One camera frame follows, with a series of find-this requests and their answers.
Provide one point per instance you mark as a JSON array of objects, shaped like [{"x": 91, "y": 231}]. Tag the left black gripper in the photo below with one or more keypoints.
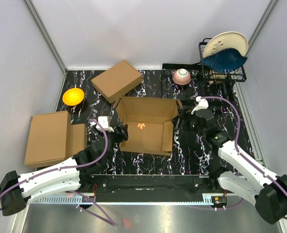
[{"x": 122, "y": 136}]

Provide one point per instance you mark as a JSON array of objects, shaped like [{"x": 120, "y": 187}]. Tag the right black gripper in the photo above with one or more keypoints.
[{"x": 185, "y": 127}]

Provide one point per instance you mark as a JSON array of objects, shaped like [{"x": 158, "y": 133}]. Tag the small orange red toy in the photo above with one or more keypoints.
[{"x": 141, "y": 126}]

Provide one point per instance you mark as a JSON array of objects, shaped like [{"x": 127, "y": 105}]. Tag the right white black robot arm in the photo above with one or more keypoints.
[{"x": 262, "y": 188}]

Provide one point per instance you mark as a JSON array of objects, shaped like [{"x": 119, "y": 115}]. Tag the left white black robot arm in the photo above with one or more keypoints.
[{"x": 18, "y": 191}]

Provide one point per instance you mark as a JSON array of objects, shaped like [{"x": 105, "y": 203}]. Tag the small cardboard box left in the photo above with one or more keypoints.
[{"x": 77, "y": 139}]

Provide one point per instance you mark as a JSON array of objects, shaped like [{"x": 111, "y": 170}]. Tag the closed cardboard box back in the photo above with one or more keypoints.
[{"x": 117, "y": 81}]

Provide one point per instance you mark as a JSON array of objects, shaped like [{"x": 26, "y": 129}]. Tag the large cardboard box left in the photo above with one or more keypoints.
[{"x": 48, "y": 141}]

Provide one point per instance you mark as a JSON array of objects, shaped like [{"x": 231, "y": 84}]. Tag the beige cup in rack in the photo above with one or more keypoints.
[{"x": 216, "y": 79}]

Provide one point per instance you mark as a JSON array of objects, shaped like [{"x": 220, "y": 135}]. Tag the pink patterned bowl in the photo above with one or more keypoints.
[{"x": 181, "y": 77}]

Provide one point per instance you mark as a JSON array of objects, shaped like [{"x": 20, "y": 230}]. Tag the orange bowl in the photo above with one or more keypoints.
[{"x": 73, "y": 96}]

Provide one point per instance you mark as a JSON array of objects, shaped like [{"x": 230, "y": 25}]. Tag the blue leaf plate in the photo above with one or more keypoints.
[{"x": 225, "y": 61}]

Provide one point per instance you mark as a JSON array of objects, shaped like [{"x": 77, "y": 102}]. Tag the cream floral plate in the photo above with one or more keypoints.
[{"x": 227, "y": 40}]

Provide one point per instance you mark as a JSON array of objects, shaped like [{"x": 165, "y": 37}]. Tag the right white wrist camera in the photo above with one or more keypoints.
[{"x": 201, "y": 103}]

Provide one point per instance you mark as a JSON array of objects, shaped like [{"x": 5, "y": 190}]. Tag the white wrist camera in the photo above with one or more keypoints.
[
  {"x": 201, "y": 103},
  {"x": 103, "y": 121}
]

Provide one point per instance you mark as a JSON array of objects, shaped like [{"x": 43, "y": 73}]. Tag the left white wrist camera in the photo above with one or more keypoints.
[{"x": 103, "y": 121}]

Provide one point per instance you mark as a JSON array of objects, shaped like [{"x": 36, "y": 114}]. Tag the black wire dish rack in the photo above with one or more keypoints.
[{"x": 204, "y": 82}]

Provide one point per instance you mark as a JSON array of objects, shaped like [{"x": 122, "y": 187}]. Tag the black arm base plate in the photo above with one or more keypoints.
[{"x": 185, "y": 182}]

